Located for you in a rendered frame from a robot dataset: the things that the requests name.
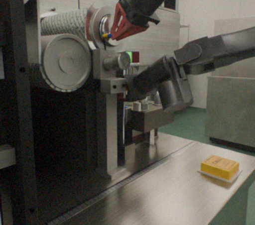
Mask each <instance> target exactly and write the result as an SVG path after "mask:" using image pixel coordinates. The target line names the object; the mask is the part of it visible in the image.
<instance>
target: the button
mask: <svg viewBox="0 0 255 225"><path fill-rule="evenodd" d="M238 170H239V162H236V161H233V160H230V159H226V158H223V157H219V156H215V155H211V156H210V157H209V158H207V159H206V160H204V161H203V162H201V171H205V172H206V173H209V174H212V175H215V176H219V177H222V178H223V179H227V180H230V179H231V178H232V177H233V176H234V175H235V174H236V173H237V172H238Z"/></svg>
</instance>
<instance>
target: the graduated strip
mask: <svg viewBox="0 0 255 225"><path fill-rule="evenodd" d="M195 144H197V143H196V142H190V143H188V144H186V145H184V146H183V147H180V148H178V149H177V150H176V151H174V152H171V153H170V154H168V155H166V156H164V157H162V158H160V159H159V160H157V161H155V162H153V163H151V164H149V165H147V166H146V167H143V168H141V170H139V171H137V172H135V173H133V174H131V175H129V176H127V177H125V178H124V179H122V180H120V181H118V182H117V183H114V184H112V185H111V186H110V187H108V188H105V189H104V190H102V191H100V192H98V193H97V194H95V195H93V196H91V197H89V198H87V199H85V200H84V201H83V202H81V203H78V204H77V205H75V206H73V207H71V208H70V209H68V210H66V211H64V212H62V213H60V214H59V215H57V216H55V217H53V218H51V219H50V220H48V221H46V222H44V223H45V224H46V225H58V224H60V223H62V222H63V221H65V220H67V219H68V218H70V217H72V216H74V215H75V214H76V213H78V212H80V211H82V210H84V209H86V208H87V207H88V206H90V205H92V204H94V203H96V202H97V201H99V200H100V199H102V198H104V197H106V196H108V195H110V194H111V193H112V192H114V191H116V190H118V189H120V188H121V187H123V186H124V185H126V184H128V183H130V182H131V181H133V180H135V179H137V178H139V177H140V176H141V175H143V174H145V173H147V172H149V171H151V170H152V169H155V167H157V166H159V165H161V164H162V163H165V162H166V161H168V160H170V159H171V158H173V157H175V156H176V155H178V154H180V153H182V152H184V151H185V150H187V149H188V148H190V147H192V146H194V145H195Z"/></svg>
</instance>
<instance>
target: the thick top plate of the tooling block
mask: <svg viewBox="0 0 255 225"><path fill-rule="evenodd" d="M153 103H154V101H149V100H148V108H149V110H147V111H134V110H133V102H125V106H127V107H129V108H131V124H130V125H126V126H125V125H124V127H125V128H129V129H133V130H137V131H140V132H148V131H150V130H153V129H156V128H159V127H162V126H164V125H167V124H170V123H173V122H174V112H170V113H166V112H164V111H163V108H162V106H155V105H153Z"/></svg>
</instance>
